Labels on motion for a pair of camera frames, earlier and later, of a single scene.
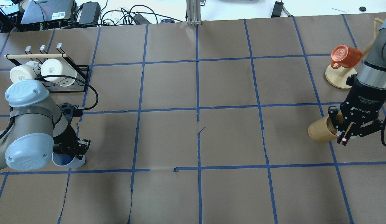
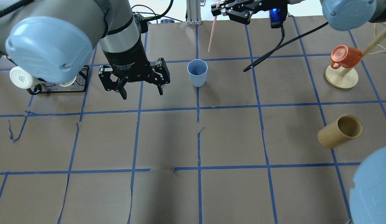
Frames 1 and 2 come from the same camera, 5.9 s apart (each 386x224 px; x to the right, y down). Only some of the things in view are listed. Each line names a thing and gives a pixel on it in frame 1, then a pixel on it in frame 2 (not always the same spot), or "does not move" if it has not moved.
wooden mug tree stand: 338,77 does not move
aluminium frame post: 194,10 does not move
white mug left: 29,70 does not move
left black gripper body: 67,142 -> 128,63
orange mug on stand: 345,56 does not move
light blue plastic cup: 67,161 -> 197,69
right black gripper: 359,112 -> 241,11
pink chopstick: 343,139 -> 218,5
